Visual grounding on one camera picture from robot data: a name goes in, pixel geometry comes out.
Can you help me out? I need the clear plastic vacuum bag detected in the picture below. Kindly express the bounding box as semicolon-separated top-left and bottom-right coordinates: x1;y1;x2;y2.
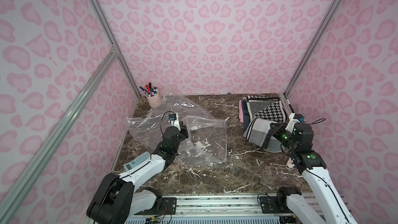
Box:
127;94;228;167

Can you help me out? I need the black white houndstooth blanket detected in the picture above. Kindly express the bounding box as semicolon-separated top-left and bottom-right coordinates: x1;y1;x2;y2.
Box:
246;95;287;123

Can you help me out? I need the grey white striped blanket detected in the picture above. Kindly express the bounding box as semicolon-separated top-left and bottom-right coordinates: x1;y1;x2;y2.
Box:
244;118;282;153

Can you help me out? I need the dark blue striped blanket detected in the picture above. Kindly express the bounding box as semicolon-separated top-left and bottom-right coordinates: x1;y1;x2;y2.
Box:
241;99;251;130

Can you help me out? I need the pink fluffy blanket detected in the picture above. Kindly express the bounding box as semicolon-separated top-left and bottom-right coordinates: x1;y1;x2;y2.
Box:
238;100;244;123

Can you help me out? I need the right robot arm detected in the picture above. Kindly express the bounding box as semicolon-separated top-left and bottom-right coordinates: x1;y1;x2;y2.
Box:
268;121;357;224

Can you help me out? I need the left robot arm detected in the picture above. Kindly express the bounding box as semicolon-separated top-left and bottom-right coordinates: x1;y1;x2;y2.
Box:
86;118;189;224

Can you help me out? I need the pink stapler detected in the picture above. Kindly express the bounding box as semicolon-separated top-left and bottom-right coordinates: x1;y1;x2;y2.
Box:
286;158;295;170

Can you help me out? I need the teal calculator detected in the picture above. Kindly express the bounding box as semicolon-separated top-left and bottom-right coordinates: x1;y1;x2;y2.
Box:
123;151;151;172

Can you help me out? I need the pink pen holder cup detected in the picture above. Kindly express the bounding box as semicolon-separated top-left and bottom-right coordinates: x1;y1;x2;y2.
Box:
146;93;162;108

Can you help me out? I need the aluminium diagonal brace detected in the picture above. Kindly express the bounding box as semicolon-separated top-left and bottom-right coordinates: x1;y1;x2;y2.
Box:
1;49;119;224

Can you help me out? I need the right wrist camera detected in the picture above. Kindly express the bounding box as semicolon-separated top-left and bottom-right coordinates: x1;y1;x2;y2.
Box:
285;113;305;132

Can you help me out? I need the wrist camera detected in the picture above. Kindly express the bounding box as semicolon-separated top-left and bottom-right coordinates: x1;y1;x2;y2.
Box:
168;113;178;125
285;113;305;132

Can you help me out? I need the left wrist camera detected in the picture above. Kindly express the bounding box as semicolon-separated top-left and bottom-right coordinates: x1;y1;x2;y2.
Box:
168;113;178;125

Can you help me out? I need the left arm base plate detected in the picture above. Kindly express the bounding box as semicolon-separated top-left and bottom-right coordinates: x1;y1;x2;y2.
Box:
135;197;177;215

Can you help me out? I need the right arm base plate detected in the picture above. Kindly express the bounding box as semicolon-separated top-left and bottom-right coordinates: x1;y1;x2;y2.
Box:
257;194;293;214

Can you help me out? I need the aluminium front rail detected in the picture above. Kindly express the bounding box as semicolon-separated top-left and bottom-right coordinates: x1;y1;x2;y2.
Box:
83;192;358;224

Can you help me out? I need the aluminium corner post right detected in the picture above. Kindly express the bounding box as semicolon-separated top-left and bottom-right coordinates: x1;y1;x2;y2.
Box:
284;0;344;97

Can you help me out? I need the aluminium corner post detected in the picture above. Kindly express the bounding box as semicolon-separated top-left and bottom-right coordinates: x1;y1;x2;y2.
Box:
88;0;140;98
284;0;344;97

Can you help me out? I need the aluminium corner post left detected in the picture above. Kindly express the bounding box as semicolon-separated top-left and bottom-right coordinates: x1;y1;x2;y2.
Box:
88;0;140;98

